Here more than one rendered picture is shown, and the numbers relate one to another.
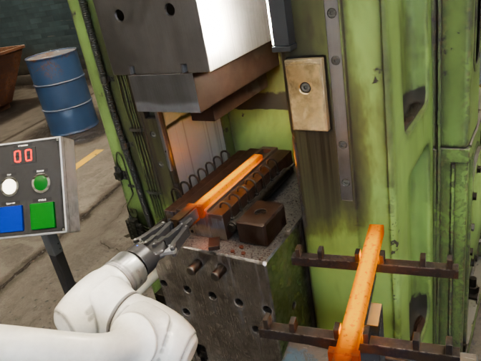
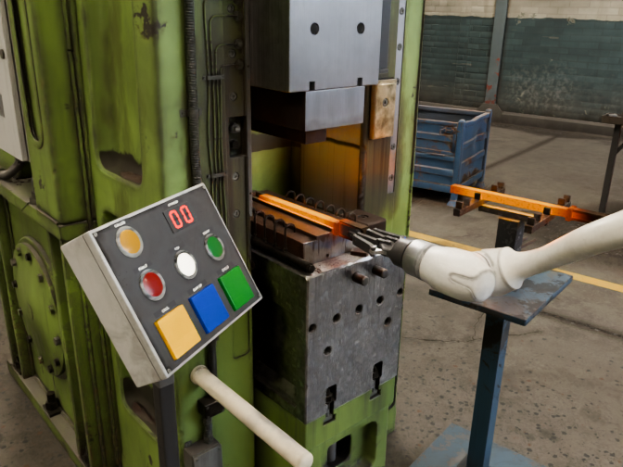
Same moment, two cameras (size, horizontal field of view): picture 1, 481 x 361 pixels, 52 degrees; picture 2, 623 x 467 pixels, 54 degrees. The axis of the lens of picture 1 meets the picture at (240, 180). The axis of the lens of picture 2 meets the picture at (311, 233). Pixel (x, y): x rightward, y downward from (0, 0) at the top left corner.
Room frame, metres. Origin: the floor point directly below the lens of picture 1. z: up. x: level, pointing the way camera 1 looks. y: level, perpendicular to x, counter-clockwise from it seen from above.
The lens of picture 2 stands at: (0.86, 1.64, 1.55)
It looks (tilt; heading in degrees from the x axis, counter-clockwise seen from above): 20 degrees down; 284
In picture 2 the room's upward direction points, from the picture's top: 1 degrees clockwise
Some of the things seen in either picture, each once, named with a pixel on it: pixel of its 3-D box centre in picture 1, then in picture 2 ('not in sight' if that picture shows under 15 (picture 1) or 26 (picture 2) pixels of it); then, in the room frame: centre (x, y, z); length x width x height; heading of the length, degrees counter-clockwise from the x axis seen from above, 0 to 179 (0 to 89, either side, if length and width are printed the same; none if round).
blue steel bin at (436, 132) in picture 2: not in sight; (412, 146); (1.29, -3.94, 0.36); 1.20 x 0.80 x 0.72; 161
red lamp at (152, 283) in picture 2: not in sight; (152, 284); (1.36, 0.76, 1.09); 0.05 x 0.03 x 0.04; 55
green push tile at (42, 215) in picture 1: (43, 215); (235, 288); (1.28, 0.58, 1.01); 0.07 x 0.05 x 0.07; 80
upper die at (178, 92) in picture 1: (210, 69); (283, 98); (1.34, 0.02, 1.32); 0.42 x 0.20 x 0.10; 145
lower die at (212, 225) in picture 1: (233, 186); (283, 222); (1.34, 0.02, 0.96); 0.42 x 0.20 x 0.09; 145
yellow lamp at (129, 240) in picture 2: not in sight; (129, 241); (1.40, 0.76, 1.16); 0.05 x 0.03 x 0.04; 55
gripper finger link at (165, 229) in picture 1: (159, 236); (373, 243); (1.05, 0.22, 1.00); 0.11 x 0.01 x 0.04; 150
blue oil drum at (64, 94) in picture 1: (63, 92); not in sight; (5.75, 1.83, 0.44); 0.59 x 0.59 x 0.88
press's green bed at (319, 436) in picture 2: not in sight; (293, 418); (1.32, -0.03, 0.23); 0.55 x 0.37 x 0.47; 145
